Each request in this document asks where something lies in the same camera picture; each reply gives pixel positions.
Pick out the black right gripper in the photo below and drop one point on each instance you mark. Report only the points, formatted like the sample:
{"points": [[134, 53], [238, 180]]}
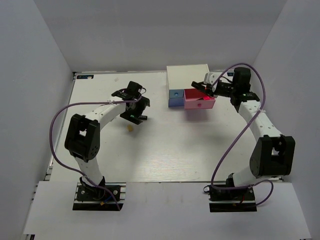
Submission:
{"points": [[209, 92]]}

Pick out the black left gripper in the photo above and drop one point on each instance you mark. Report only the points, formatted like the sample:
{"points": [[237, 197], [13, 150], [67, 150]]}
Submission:
{"points": [[142, 103]]}

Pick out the pink drawer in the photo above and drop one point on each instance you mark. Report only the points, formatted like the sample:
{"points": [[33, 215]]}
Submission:
{"points": [[198, 104]]}

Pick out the orange highlighter marker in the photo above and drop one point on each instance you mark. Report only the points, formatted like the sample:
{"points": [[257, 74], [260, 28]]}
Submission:
{"points": [[205, 98]]}

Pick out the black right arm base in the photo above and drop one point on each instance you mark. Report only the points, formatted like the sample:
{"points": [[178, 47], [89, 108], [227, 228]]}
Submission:
{"points": [[231, 201]]}

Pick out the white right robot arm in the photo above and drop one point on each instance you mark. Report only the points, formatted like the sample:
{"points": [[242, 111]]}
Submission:
{"points": [[273, 153]]}

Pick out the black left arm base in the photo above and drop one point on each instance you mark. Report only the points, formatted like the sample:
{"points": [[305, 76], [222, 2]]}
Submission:
{"points": [[84, 200]]}

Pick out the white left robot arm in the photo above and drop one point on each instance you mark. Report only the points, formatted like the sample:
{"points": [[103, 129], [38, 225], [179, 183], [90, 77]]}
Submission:
{"points": [[84, 131]]}

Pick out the tan eraser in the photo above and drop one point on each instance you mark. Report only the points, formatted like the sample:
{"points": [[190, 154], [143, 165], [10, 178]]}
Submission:
{"points": [[130, 128]]}

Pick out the white drawer cabinet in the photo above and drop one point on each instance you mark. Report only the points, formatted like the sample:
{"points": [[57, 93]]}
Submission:
{"points": [[181, 76]]}

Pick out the light blue small drawer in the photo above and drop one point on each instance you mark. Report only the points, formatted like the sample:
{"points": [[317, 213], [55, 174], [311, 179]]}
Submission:
{"points": [[176, 93]]}

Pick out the blue wide drawer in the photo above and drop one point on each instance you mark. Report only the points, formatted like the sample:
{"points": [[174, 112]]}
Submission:
{"points": [[175, 102]]}

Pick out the left blue table label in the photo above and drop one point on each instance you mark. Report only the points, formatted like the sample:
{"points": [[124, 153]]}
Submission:
{"points": [[85, 77]]}

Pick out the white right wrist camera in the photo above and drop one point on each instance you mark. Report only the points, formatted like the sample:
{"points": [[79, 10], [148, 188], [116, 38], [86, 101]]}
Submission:
{"points": [[211, 77]]}

